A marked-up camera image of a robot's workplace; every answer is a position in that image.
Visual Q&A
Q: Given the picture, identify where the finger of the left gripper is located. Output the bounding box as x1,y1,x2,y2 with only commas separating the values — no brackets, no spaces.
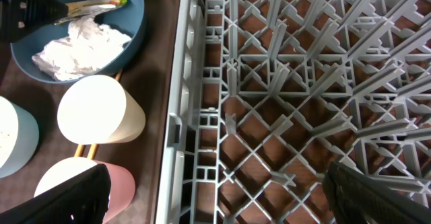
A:
1,0,69,43

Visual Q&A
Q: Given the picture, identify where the cream white cup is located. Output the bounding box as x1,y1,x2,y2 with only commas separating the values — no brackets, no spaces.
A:
57,75,145,145

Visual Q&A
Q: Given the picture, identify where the dark blue plate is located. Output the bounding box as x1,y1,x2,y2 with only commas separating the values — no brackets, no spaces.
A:
10,0,146,84

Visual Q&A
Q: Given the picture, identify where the right wooden chopstick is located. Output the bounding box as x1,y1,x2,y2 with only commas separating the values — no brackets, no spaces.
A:
87,70,123,159

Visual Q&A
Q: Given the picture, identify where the left wooden chopstick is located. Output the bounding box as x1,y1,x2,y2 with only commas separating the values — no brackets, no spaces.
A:
74,145,86,157

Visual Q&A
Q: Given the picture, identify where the brown serving tray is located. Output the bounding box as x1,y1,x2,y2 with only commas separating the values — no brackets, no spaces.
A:
1,0,180,223

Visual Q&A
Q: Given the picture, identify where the yellow green snack wrapper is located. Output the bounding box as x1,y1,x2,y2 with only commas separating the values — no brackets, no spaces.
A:
54,0,128,25

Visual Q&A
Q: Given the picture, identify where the light blue bowl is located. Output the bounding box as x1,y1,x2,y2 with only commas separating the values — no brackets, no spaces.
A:
1,96,40,178

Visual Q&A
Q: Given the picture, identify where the white tissue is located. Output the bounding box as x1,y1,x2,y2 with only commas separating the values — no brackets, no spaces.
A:
32,16,131,81

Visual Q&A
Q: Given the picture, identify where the wooden chopstick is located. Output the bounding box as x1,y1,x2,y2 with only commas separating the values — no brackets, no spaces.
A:
74,145,86,157
87,70,123,159

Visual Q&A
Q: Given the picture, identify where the grey dishwasher rack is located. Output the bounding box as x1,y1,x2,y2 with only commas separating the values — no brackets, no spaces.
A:
155,0,430,223

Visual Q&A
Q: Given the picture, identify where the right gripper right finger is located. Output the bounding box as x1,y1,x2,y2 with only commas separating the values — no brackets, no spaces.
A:
323,162,430,224

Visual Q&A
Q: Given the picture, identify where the pink cup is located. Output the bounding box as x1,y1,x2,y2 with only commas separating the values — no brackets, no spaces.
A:
34,157,135,223

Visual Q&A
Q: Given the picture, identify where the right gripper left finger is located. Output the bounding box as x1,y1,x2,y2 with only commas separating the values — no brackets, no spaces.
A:
1,163,111,224

